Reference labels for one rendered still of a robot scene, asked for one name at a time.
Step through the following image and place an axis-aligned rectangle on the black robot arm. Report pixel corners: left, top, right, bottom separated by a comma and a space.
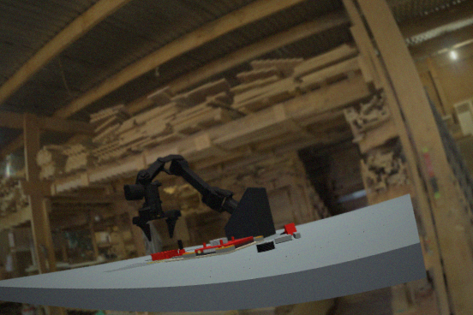
123, 155, 238, 219

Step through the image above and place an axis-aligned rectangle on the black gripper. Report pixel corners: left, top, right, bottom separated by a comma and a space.
132, 198, 182, 241

